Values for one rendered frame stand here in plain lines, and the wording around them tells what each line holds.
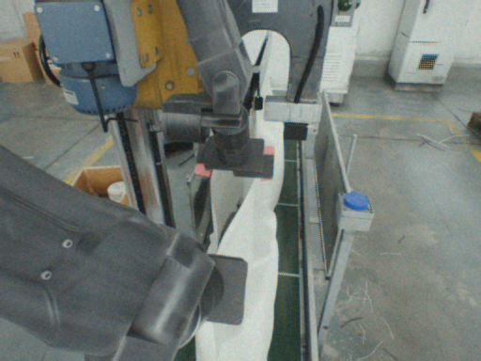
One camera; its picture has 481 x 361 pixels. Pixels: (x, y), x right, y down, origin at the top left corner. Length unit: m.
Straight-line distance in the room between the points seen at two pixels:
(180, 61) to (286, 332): 0.87
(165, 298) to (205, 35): 0.32
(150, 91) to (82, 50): 0.30
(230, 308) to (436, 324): 1.52
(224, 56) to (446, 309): 1.67
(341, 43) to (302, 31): 2.83
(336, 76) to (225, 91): 3.29
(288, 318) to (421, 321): 0.80
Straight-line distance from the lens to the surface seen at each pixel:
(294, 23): 0.78
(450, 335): 1.81
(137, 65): 0.72
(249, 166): 0.53
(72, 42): 0.64
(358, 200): 0.86
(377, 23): 4.98
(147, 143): 1.04
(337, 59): 3.63
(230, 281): 0.35
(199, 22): 0.42
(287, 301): 1.19
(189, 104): 0.46
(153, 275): 0.17
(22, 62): 5.33
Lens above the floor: 1.36
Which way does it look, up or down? 35 degrees down
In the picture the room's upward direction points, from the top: straight up
